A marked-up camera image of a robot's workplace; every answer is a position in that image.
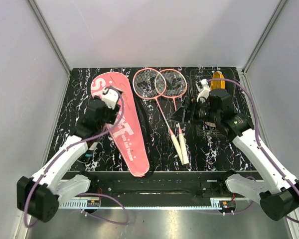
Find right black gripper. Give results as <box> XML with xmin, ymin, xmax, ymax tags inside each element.
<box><xmin>168</xmin><ymin>96</ymin><xmax>220</xmax><ymax>125</ymax></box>

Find pink racket bag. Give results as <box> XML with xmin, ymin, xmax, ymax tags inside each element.
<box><xmin>91</xmin><ymin>72</ymin><xmax>150</xmax><ymax>177</ymax></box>

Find black shuttlecock tube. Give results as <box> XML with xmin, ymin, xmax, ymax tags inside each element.
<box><xmin>80</xmin><ymin>141</ymin><xmax>98</xmax><ymax>163</ymax></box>

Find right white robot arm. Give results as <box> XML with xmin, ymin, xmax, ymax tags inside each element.
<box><xmin>171</xmin><ymin>89</ymin><xmax>299</xmax><ymax>221</ymax></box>

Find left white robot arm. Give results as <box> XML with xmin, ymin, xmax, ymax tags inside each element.
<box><xmin>16</xmin><ymin>96</ymin><xmax>125</xmax><ymax>228</ymax></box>

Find right pink badminton racket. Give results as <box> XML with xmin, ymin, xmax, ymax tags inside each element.
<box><xmin>160</xmin><ymin>69</ymin><xmax>189</xmax><ymax>166</ymax></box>

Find pink badminton racket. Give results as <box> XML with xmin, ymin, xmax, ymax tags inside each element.
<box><xmin>132</xmin><ymin>68</ymin><xmax>185</xmax><ymax>165</ymax></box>
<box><xmin>160</xmin><ymin>69</ymin><xmax>189</xmax><ymax>166</ymax></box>

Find left pink badminton racket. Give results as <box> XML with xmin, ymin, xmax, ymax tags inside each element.
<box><xmin>132</xmin><ymin>68</ymin><xmax>185</xmax><ymax>165</ymax></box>

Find pink patterned cup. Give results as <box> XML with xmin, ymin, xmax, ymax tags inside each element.
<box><xmin>205</xmin><ymin>121</ymin><xmax>216</xmax><ymax>127</ymax></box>

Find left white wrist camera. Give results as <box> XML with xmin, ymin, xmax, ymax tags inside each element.
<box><xmin>101</xmin><ymin>86</ymin><xmax>123</xmax><ymax>110</ymax></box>

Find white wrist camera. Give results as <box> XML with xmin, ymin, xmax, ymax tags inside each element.
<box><xmin>195</xmin><ymin>79</ymin><xmax>211</xmax><ymax>103</ymax></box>
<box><xmin>101</xmin><ymin>86</ymin><xmax>123</xmax><ymax>110</ymax></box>

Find black wire basket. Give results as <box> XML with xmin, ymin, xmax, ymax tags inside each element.
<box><xmin>189</xmin><ymin>67</ymin><xmax>249</xmax><ymax>137</ymax></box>

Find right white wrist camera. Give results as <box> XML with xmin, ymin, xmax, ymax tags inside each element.
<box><xmin>195</xmin><ymin>79</ymin><xmax>211</xmax><ymax>103</ymax></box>

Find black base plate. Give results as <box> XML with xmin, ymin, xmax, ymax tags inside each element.
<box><xmin>93</xmin><ymin>171</ymin><xmax>239</xmax><ymax>209</ymax></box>

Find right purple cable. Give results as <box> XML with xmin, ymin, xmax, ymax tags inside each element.
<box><xmin>206</xmin><ymin>78</ymin><xmax>299</xmax><ymax>224</ymax></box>

